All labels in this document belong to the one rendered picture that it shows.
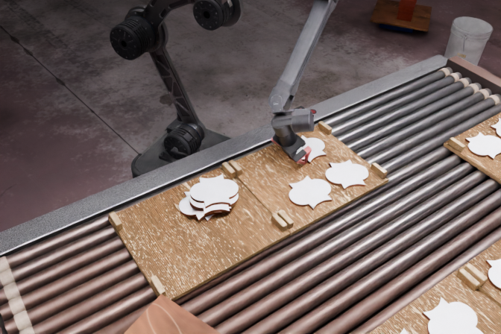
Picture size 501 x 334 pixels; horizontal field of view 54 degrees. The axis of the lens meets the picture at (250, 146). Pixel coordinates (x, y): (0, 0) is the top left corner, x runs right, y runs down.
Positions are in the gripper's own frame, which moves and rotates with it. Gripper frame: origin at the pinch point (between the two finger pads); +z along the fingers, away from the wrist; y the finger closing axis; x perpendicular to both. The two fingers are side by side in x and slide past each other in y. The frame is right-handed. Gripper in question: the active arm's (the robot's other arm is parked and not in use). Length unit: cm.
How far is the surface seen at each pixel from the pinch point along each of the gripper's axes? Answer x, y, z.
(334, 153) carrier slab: -10.6, -6.2, 6.4
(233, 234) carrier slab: 33.2, -16.4, -14.5
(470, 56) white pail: -191, 80, 177
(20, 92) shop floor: 84, 242, 64
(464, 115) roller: -64, -16, 34
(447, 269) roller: -5, -59, 6
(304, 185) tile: 6.4, -13.1, -2.8
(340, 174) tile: -5.2, -15.8, 2.7
